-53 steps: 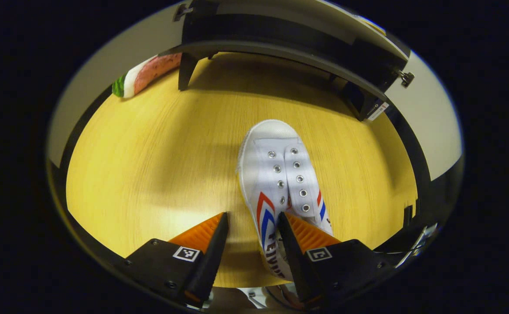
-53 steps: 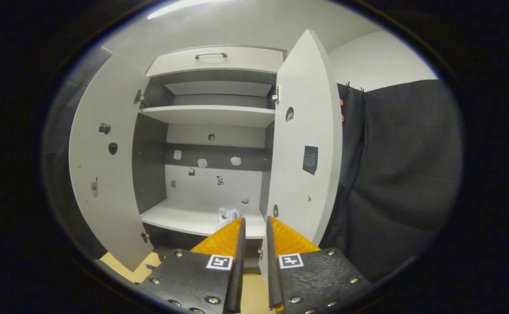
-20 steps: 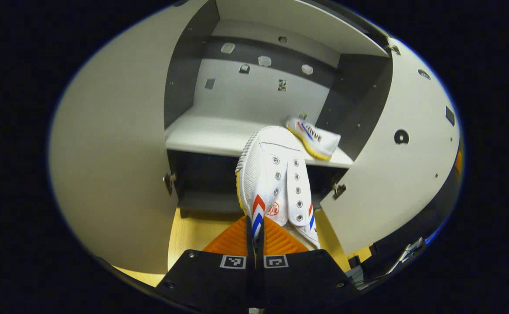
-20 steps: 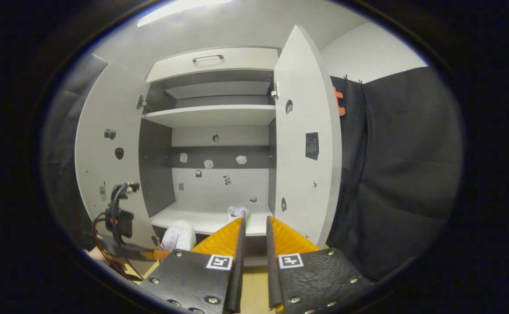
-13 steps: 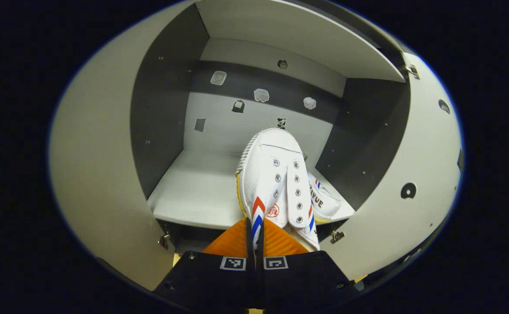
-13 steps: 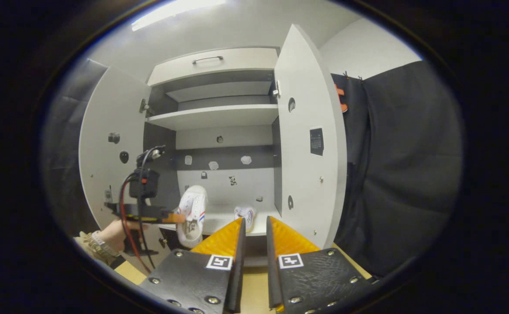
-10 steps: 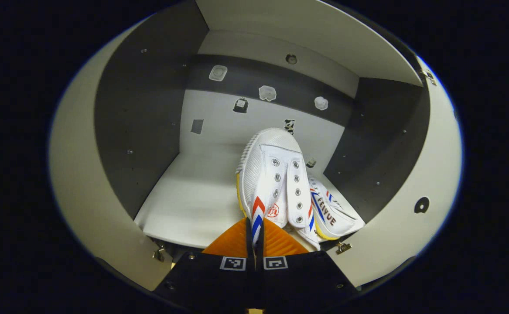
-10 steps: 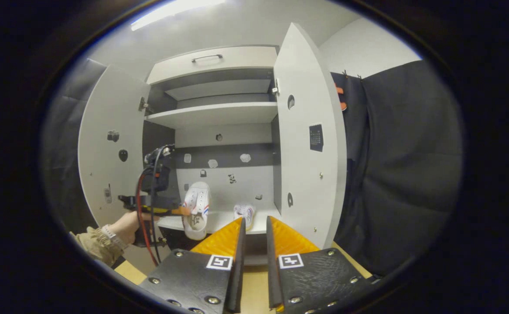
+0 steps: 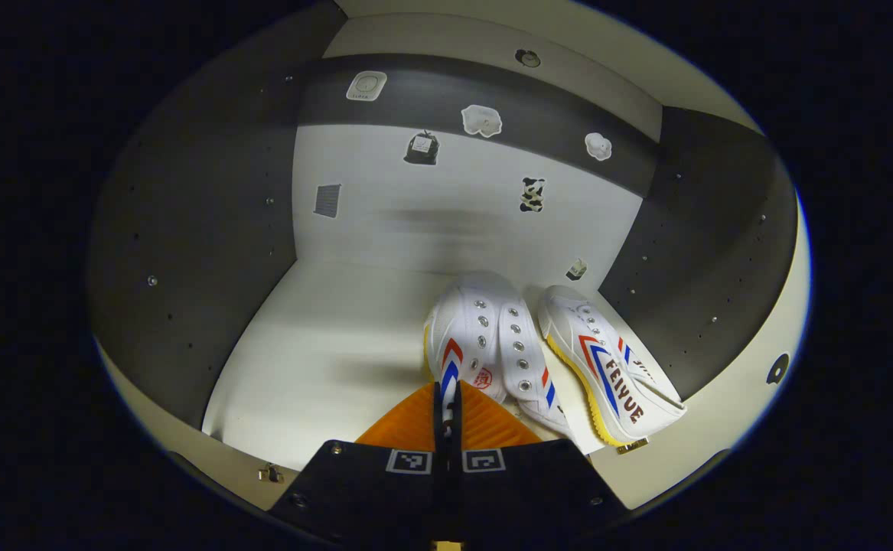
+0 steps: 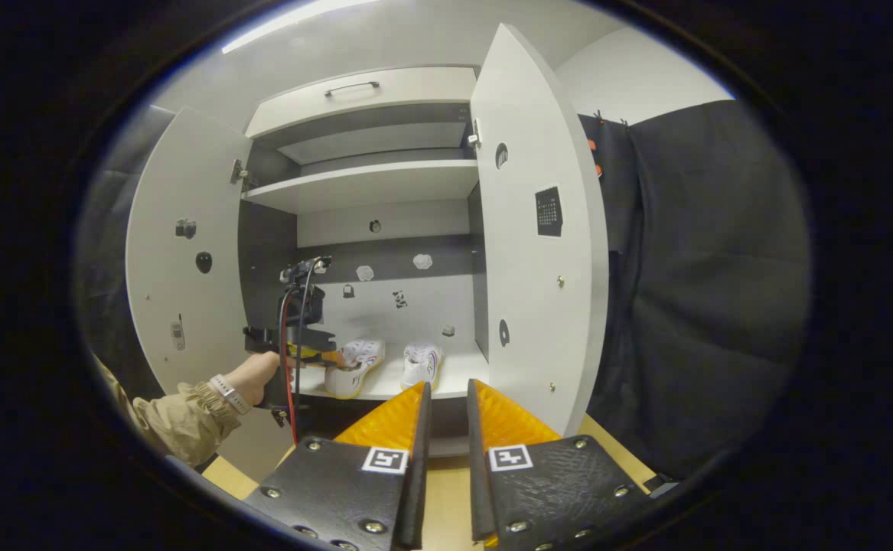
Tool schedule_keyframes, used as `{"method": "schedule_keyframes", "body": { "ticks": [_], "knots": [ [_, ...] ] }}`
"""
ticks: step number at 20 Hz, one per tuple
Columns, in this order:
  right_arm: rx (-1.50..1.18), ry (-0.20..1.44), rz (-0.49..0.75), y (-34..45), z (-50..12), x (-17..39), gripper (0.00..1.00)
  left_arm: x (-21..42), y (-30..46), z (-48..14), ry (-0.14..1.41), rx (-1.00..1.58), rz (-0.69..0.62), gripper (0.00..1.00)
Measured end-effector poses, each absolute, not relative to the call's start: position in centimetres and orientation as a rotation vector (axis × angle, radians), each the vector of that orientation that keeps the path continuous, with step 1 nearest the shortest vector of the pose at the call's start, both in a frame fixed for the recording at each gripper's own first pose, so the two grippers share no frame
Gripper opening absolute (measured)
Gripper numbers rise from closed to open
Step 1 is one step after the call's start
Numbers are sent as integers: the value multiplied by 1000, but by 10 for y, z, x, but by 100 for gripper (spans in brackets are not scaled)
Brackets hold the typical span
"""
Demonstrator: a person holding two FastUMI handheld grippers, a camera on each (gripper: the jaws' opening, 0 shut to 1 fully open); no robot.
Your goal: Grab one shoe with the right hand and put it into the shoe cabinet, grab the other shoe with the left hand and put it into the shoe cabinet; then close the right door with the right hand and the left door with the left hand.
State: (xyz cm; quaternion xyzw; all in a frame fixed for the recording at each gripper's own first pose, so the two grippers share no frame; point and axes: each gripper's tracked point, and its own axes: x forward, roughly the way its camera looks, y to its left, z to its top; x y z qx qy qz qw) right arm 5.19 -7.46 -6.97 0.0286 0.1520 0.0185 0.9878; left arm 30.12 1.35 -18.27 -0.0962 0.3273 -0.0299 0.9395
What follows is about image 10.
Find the dark drawer handle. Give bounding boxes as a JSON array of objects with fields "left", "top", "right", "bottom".
[{"left": 323, "top": 80, "right": 381, "bottom": 99}]

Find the white shoe cabinet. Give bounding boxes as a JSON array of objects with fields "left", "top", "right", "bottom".
[{"left": 125, "top": 23, "right": 611, "bottom": 484}]

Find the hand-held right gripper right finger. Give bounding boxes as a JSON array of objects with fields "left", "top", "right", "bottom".
[{"left": 467, "top": 378, "right": 653, "bottom": 550}]

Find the white cabinet drawer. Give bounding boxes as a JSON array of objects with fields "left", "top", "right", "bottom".
[{"left": 244, "top": 66, "right": 480, "bottom": 141}]

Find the white cabinet shelf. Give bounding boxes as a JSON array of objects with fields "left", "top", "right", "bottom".
[
  {"left": 292, "top": 351, "right": 491, "bottom": 402},
  {"left": 241, "top": 158, "right": 481, "bottom": 216}
]

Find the white door with camera sticker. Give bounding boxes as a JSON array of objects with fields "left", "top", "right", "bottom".
[{"left": 125, "top": 106, "right": 298, "bottom": 484}]

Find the red gripper cable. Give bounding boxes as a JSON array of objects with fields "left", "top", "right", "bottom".
[{"left": 279, "top": 288, "right": 300, "bottom": 447}]

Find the white sneaker shoe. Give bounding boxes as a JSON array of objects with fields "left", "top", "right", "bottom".
[
  {"left": 399, "top": 341, "right": 445, "bottom": 391},
  {"left": 324, "top": 338, "right": 386, "bottom": 400}
]

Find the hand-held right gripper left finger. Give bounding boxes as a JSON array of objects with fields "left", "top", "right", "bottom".
[{"left": 243, "top": 381, "right": 433, "bottom": 551}]

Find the white wristwatch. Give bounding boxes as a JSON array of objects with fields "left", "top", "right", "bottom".
[{"left": 208, "top": 373, "right": 253, "bottom": 416}]

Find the white door with cat sticker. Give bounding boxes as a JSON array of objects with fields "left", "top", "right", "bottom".
[{"left": 468, "top": 23, "right": 611, "bottom": 439}]

